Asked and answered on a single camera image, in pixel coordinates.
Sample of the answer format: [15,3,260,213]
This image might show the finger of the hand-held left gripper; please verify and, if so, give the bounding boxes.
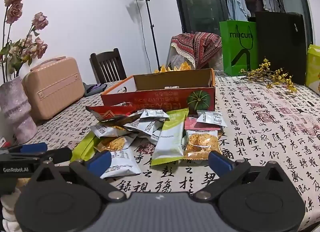
[0,142,48,157]
[10,147,73,164]

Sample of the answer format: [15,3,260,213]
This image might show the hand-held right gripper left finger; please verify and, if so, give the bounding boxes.
[29,151,128,202]

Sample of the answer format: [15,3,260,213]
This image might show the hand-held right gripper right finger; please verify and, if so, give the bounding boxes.
[192,150,292,202]

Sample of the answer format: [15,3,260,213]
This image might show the pile of silver snack packets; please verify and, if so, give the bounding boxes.
[90,109,228,179]

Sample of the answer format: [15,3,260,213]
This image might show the lime green snack packet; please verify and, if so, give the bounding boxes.
[70,132,100,162]

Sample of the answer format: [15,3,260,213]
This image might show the clear cracker snack packet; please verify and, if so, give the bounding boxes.
[184,129,223,160]
[94,136,130,152]

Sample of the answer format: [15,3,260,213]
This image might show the pink snack packet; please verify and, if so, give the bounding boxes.
[184,116,222,131]

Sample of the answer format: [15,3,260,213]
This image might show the red chevron snack packet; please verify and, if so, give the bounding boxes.
[85,105,140,122]

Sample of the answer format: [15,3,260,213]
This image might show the green white long snack packet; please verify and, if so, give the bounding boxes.
[150,109,190,166]

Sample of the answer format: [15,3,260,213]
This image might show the orange cardboard box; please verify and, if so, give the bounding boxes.
[100,68,216,116]

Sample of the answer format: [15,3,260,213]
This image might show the glittery pink vase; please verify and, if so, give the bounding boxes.
[0,76,38,145]

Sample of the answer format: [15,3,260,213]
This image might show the calligraphy printed tablecloth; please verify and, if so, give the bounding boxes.
[0,70,320,232]

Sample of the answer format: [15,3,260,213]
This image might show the pink vanity case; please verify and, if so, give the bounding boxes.
[22,57,85,120]

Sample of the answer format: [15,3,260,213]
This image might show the grey purple pouch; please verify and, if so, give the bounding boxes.
[84,82,109,97]

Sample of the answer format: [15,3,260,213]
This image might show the dark wooden chair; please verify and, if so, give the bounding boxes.
[89,48,127,84]

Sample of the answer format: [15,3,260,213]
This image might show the orange paper flowers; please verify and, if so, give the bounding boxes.
[154,62,192,74]

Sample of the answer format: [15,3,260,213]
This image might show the yellow flower branch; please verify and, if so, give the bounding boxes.
[240,58,298,93]

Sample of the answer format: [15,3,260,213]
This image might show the green paper bag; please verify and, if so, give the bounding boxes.
[219,20,258,76]

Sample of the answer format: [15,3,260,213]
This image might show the red patterned cloth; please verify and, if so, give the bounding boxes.
[171,32,222,70]

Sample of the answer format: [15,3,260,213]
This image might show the black paper bag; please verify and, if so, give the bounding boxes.
[255,0,307,86]

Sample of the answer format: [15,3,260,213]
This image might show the light green carton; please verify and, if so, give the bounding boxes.
[305,44,320,90]

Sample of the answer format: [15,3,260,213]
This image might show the dried pink roses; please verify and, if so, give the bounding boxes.
[0,0,49,83]

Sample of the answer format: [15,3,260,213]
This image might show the dark framed glass door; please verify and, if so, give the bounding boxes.
[170,0,314,71]

